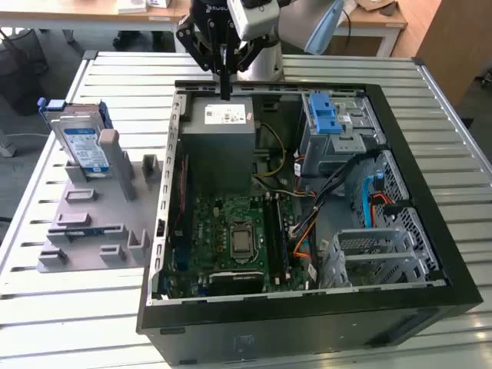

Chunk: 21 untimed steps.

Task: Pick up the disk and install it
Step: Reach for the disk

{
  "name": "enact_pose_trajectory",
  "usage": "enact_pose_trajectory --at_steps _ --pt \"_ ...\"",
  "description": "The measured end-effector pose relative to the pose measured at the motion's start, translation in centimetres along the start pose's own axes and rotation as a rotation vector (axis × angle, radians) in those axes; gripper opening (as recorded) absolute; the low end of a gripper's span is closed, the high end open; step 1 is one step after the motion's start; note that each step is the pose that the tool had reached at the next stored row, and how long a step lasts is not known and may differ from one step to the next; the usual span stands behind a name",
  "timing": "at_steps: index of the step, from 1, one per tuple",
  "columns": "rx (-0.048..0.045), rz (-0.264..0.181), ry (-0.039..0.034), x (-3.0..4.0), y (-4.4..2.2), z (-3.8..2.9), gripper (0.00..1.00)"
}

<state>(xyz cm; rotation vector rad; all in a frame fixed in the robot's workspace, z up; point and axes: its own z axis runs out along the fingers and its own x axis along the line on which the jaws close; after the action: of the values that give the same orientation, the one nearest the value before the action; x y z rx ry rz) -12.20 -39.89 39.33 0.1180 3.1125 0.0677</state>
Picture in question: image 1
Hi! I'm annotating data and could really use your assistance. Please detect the metal disk bay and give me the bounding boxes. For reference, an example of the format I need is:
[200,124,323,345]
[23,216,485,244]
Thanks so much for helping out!
[321,226,439,289]

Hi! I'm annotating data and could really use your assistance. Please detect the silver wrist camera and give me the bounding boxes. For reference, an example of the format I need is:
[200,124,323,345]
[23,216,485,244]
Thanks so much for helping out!
[226,0,280,42]

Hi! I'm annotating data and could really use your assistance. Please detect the silver CPU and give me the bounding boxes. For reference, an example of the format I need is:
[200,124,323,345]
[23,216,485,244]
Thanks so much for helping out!
[230,226,254,258]

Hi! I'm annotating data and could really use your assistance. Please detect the green motherboard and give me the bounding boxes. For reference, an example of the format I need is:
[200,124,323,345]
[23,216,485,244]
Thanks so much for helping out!
[165,194,308,299]

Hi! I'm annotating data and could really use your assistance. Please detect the hard disk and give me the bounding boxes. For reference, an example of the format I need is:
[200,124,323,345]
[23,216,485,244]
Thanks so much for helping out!
[37,98,115,180]

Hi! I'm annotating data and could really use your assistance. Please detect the red orange power wire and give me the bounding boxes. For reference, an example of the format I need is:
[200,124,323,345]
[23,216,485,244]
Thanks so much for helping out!
[368,194,412,216]

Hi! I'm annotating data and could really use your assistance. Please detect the black graphics card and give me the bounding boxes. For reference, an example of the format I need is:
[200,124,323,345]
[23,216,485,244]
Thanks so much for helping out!
[207,271,266,297]

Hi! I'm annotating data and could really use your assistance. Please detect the wooden cabinet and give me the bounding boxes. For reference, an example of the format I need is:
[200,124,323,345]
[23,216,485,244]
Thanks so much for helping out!
[391,0,492,108]

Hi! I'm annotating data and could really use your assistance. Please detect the grey parts rack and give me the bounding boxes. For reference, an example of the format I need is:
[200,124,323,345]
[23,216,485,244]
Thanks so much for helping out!
[36,128,165,274]

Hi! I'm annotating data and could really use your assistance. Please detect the grey metal foot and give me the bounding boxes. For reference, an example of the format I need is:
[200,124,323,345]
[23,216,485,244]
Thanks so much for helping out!
[0,128,18,158]

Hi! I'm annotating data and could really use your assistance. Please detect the orange wire bundle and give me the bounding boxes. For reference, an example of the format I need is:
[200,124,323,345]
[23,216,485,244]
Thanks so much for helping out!
[292,226,313,264]

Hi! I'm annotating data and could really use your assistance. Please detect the black RAM slot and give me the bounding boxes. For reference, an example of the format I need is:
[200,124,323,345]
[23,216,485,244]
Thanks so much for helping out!
[267,194,281,284]

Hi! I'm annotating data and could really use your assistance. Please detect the blue data wire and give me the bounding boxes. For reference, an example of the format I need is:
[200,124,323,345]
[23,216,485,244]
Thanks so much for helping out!
[361,172,385,235]

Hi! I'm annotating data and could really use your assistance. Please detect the RAM stick blue label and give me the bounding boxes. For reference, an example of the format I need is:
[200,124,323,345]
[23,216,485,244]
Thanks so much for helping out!
[63,227,105,236]

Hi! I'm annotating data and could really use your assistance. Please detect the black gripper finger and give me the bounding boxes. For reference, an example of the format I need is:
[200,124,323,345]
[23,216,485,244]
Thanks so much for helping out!
[227,34,270,101]
[175,15,228,101]

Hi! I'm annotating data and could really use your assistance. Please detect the grey metal drive cage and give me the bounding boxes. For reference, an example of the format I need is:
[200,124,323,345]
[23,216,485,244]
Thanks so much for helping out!
[299,91,387,178]

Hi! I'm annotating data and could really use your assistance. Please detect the yellow wire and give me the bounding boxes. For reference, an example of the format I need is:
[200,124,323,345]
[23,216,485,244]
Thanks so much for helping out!
[251,122,288,180]

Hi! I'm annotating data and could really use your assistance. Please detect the grey power supply unit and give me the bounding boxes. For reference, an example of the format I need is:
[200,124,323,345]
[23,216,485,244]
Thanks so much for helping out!
[180,95,257,197]

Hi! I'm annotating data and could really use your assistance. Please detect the brown cardboard piece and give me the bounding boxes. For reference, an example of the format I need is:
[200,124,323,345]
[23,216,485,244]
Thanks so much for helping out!
[355,0,397,12]

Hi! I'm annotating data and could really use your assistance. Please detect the black cable bundle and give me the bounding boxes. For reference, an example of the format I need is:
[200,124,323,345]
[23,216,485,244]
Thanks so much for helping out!
[290,151,380,235]

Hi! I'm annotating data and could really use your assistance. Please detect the black PC case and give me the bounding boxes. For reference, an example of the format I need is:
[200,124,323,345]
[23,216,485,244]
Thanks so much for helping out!
[136,78,484,366]

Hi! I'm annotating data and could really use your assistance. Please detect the wooden desk white frame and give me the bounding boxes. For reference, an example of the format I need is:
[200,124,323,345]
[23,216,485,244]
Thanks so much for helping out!
[0,0,178,53]
[172,0,408,58]

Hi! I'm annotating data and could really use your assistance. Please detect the blue plastic drive latch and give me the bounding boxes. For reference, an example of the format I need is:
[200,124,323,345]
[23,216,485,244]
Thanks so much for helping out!
[309,91,343,135]

